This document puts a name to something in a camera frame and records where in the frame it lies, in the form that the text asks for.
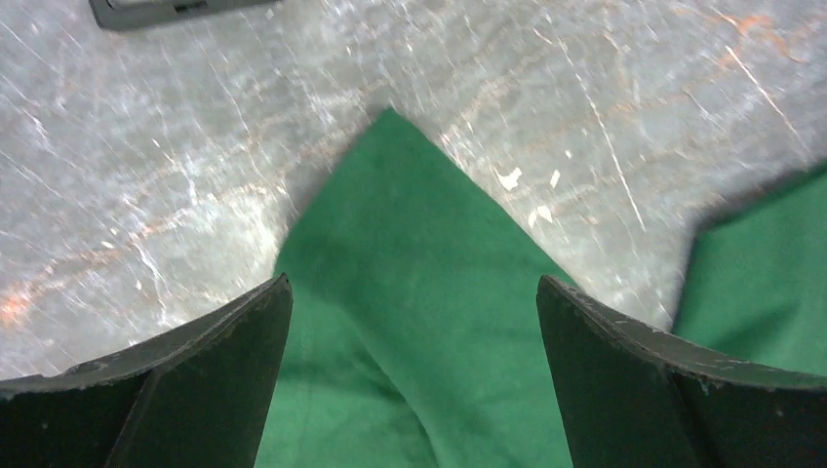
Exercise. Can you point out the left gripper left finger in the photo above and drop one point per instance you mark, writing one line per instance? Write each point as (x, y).
(195, 396)

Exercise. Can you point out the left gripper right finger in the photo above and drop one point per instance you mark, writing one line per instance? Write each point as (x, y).
(631, 395)

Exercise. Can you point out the green cloth garment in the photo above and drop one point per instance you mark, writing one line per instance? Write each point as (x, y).
(415, 339)

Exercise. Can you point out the black brooch tray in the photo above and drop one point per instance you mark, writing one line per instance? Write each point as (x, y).
(131, 15)

